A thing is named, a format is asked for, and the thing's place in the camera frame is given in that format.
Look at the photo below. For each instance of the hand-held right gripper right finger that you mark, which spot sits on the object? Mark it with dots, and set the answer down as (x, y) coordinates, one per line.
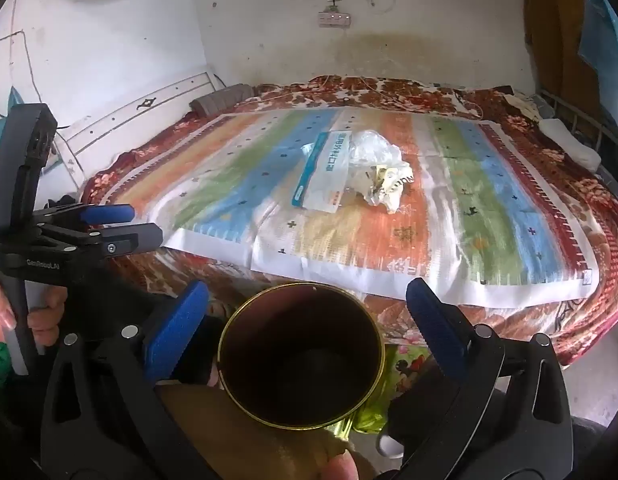
(436, 325)

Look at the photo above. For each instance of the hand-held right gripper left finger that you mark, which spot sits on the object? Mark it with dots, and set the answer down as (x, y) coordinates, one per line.
(176, 330)

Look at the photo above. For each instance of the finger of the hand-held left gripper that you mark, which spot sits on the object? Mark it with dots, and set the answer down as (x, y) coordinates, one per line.
(134, 242)
(109, 213)

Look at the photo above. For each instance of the gold-rimmed round trash can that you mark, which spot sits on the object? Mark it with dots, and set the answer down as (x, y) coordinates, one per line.
(299, 350)

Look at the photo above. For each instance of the white plastic wrapper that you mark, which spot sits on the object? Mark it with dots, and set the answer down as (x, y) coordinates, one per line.
(394, 185)

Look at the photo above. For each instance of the cream paper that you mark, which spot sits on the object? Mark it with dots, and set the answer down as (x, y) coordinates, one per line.
(361, 180)

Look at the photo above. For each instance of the white plastic bag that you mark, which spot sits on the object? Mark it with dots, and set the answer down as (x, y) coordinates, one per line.
(371, 147)

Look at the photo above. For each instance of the white medicine box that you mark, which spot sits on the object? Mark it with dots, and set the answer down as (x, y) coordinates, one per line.
(319, 170)

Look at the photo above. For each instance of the person's left hand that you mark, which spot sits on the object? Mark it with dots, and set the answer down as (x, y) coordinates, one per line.
(49, 317)

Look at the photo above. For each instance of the person's right hand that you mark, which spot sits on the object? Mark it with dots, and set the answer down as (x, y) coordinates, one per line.
(339, 467)

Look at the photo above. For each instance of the green printed plastic bag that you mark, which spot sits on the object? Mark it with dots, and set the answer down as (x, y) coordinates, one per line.
(404, 365)

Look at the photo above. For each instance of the teal cloth bag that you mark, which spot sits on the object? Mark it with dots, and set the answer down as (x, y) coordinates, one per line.
(15, 100)

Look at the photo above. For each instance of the white headboard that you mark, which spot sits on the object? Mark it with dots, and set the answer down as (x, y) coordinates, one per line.
(114, 120)

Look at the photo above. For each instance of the striped colourful mat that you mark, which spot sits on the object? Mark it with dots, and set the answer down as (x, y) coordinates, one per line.
(239, 185)

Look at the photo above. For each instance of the white slipper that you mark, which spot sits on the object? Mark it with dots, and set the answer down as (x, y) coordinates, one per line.
(389, 447)

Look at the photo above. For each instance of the brown floral blanket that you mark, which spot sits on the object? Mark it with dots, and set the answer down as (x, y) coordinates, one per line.
(564, 240)

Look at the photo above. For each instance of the grey pillow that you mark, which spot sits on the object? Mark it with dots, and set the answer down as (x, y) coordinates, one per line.
(219, 100)

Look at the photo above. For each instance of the white rolled cloth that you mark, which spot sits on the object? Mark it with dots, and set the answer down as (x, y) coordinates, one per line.
(571, 142)

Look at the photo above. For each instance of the pale cloth pile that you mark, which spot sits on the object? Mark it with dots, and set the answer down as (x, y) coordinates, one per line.
(521, 105)

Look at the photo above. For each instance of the white power strip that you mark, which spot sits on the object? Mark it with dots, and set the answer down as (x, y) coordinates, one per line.
(334, 19)

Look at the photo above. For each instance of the brown hanging cloth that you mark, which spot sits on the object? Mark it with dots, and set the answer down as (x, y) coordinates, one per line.
(554, 35)

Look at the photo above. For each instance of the metal bed rail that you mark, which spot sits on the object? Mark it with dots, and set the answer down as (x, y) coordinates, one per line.
(584, 120)

